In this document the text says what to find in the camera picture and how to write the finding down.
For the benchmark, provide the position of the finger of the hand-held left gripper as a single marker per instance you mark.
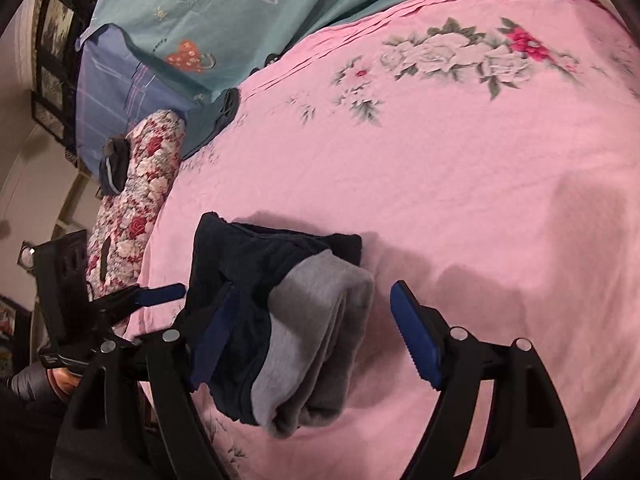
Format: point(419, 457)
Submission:
point(160, 294)

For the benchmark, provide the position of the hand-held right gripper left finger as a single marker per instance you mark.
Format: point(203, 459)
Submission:
point(215, 340)

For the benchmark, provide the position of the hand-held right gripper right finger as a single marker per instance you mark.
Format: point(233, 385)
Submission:
point(415, 340)

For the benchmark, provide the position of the dark navy pants grey lining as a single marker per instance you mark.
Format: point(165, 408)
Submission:
point(310, 320)

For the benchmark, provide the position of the person's left forearm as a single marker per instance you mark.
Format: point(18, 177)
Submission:
point(35, 385)

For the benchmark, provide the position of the red rose floral quilt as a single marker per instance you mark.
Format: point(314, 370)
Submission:
point(150, 170)

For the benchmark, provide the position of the black cloth grey trim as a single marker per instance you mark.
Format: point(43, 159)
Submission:
point(115, 160)

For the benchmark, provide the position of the pink floral bed sheet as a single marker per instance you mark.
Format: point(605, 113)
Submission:
point(450, 185)

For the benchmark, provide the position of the dark green folded cloth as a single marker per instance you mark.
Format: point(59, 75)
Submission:
point(210, 120)

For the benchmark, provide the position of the blue plaid pillow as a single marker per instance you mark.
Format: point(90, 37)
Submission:
point(110, 95)

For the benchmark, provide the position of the teal printed blanket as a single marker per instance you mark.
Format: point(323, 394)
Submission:
point(300, 0)

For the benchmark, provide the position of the dark wooden frame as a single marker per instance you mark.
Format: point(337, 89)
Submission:
point(50, 25)

